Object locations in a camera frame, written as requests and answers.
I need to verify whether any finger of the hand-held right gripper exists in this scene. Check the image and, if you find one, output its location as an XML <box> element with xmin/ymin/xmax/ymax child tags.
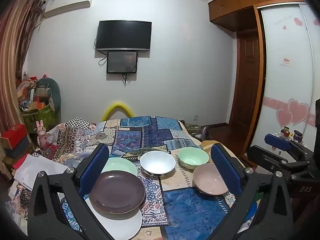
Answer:
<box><xmin>265</xmin><ymin>134</ymin><xmax>313</xmax><ymax>157</ymax></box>
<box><xmin>246</xmin><ymin>145</ymin><xmax>310</xmax><ymax>177</ymax></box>

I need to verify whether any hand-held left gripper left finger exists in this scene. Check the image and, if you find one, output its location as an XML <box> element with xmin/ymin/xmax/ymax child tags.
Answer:
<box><xmin>27</xmin><ymin>143</ymin><xmax>113</xmax><ymax>240</ymax></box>

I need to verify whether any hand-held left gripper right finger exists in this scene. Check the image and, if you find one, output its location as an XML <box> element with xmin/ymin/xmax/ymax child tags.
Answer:
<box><xmin>210</xmin><ymin>144</ymin><xmax>294</xmax><ymax>240</ymax></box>

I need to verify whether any pink bowl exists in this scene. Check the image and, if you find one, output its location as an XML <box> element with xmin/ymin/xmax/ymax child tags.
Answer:
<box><xmin>193</xmin><ymin>163</ymin><xmax>229</xmax><ymax>196</ymax></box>

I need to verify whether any light green plate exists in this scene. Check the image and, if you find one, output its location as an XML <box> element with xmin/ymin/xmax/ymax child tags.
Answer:
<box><xmin>100</xmin><ymin>157</ymin><xmax>138</xmax><ymax>178</ymax></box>

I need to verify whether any brown plate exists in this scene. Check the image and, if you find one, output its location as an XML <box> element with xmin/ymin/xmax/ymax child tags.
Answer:
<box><xmin>89</xmin><ymin>170</ymin><xmax>146</xmax><ymax>215</ymax></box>

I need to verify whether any light green bowl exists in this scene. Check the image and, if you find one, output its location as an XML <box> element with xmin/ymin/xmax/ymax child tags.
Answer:
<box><xmin>178</xmin><ymin>147</ymin><xmax>210</xmax><ymax>170</ymax></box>

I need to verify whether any white plate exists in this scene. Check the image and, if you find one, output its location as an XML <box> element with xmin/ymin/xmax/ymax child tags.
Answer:
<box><xmin>84</xmin><ymin>197</ymin><xmax>143</xmax><ymax>240</ymax></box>

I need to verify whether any white bowl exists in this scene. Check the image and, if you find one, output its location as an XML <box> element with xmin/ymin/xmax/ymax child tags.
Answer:
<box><xmin>139</xmin><ymin>151</ymin><xmax>176</xmax><ymax>178</ymax></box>

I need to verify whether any dark patterned cloth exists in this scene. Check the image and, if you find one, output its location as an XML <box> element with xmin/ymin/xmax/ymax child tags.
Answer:
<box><xmin>185</xmin><ymin>123</ymin><xmax>202</xmax><ymax>134</ymax></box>

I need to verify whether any patchwork printed blanket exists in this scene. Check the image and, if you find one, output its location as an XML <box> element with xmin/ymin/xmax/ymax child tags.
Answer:
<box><xmin>5</xmin><ymin>116</ymin><xmax>250</xmax><ymax>240</ymax></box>

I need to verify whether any white blue-print plastic bag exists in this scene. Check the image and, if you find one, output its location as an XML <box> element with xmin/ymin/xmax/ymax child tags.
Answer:
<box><xmin>240</xmin><ymin>200</ymin><xmax>258</xmax><ymax>233</ymax></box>

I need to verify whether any white paper bag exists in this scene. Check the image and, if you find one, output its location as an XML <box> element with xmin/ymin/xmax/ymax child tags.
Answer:
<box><xmin>14</xmin><ymin>154</ymin><xmax>75</xmax><ymax>192</ymax></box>

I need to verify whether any pink rabbit toy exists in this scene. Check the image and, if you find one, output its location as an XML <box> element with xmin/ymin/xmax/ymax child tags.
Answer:
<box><xmin>36</xmin><ymin>120</ymin><xmax>48</xmax><ymax>147</ymax></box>

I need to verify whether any yellow foam arch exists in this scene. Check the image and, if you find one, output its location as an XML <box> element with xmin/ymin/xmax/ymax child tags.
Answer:
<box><xmin>101</xmin><ymin>101</ymin><xmax>134</xmax><ymax>122</ymax></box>

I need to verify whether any brown wooden door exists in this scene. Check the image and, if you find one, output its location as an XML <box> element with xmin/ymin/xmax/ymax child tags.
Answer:
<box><xmin>229</xmin><ymin>29</ymin><xmax>261</xmax><ymax>130</ymax></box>

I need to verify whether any green cardboard box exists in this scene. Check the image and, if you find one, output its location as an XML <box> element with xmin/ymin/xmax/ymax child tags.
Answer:
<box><xmin>24</xmin><ymin>104</ymin><xmax>60</xmax><ymax>133</ymax></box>

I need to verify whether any red paper bag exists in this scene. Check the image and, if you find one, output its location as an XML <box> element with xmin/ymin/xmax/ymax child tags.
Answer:
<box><xmin>12</xmin><ymin>155</ymin><xmax>28</xmax><ymax>170</ymax></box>

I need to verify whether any grey box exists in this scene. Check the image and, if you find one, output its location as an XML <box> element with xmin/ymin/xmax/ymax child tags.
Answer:
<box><xmin>5</xmin><ymin>136</ymin><xmax>34</xmax><ymax>158</ymax></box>

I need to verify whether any grey plush toy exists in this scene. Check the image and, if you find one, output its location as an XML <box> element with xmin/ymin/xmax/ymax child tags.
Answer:
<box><xmin>36</xmin><ymin>77</ymin><xmax>62</xmax><ymax>113</ymax></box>

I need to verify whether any red box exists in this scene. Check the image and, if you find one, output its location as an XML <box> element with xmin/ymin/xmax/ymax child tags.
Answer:
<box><xmin>1</xmin><ymin>124</ymin><xmax>28</xmax><ymax>149</ymax></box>

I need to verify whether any colourful paper bag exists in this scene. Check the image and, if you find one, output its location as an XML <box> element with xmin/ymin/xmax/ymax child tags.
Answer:
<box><xmin>17</xmin><ymin>72</ymin><xmax>38</xmax><ymax>105</ymax></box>

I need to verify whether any striped brown curtain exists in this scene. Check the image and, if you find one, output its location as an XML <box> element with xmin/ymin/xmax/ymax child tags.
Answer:
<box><xmin>0</xmin><ymin>0</ymin><xmax>45</xmax><ymax>180</ymax></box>

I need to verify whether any wooden overhead cabinet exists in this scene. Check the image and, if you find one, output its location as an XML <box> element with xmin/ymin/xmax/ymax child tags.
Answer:
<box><xmin>207</xmin><ymin>0</ymin><xmax>310</xmax><ymax>32</ymax></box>

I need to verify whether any white air conditioner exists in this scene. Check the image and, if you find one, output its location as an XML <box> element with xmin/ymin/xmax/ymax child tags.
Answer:
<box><xmin>44</xmin><ymin>0</ymin><xmax>94</xmax><ymax>18</ymax></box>

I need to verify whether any small black wall monitor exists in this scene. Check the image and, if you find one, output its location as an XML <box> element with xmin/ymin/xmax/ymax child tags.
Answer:
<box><xmin>107</xmin><ymin>51</ymin><xmax>138</xmax><ymax>74</ymax></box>

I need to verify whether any black wall television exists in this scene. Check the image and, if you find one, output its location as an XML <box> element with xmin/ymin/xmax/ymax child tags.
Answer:
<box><xmin>95</xmin><ymin>20</ymin><xmax>152</xmax><ymax>52</ymax></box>

